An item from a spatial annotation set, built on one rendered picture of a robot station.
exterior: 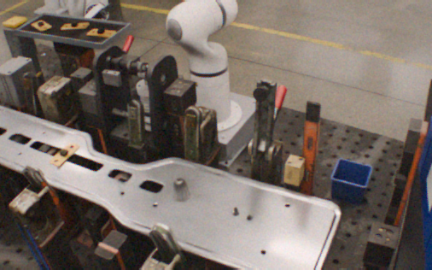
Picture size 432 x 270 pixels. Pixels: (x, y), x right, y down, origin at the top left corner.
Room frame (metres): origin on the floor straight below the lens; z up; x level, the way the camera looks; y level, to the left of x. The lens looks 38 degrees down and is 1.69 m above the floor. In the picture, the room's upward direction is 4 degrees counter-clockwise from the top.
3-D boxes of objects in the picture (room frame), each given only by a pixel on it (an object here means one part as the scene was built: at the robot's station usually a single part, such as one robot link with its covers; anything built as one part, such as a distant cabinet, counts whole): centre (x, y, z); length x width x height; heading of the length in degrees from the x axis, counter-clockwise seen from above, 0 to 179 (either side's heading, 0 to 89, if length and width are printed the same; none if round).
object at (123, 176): (0.75, 0.23, 0.84); 0.12 x 0.05 x 0.29; 151
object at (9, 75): (1.15, 0.59, 0.90); 0.13 x 0.10 x 0.41; 151
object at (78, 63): (1.25, 0.43, 0.92); 0.10 x 0.08 x 0.45; 61
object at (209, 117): (0.87, 0.04, 0.88); 0.11 x 0.09 x 0.37; 151
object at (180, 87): (0.92, 0.08, 0.91); 0.07 x 0.05 x 0.42; 151
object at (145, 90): (0.97, 0.20, 0.94); 0.18 x 0.13 x 0.49; 61
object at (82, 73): (1.08, 0.37, 0.90); 0.05 x 0.05 x 0.40; 61
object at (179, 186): (0.68, 0.09, 1.02); 0.03 x 0.03 x 0.07
